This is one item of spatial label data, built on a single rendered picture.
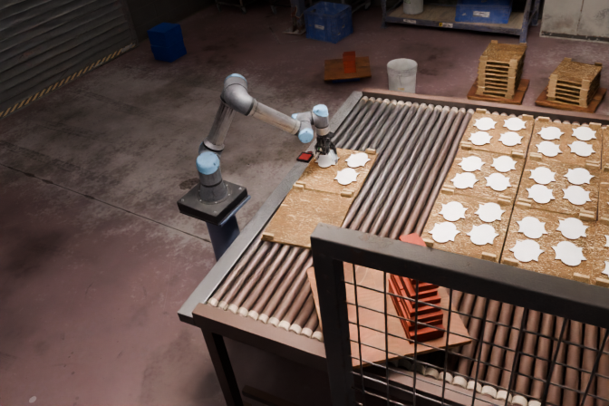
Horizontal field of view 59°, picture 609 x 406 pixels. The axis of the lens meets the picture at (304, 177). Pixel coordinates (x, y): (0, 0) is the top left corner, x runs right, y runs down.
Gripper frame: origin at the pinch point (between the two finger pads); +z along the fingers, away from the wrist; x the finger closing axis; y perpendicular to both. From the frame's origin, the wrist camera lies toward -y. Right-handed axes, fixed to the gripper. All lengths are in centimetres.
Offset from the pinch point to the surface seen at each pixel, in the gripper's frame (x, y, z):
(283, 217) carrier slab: -4, 52, 0
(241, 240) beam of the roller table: -18, 71, 2
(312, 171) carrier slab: -4.6, 11.8, 0.5
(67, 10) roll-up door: -428, -244, 16
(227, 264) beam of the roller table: -17, 87, 2
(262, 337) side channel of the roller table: 18, 121, -1
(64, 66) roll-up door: -431, -212, 75
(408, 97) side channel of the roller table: 27, -81, 0
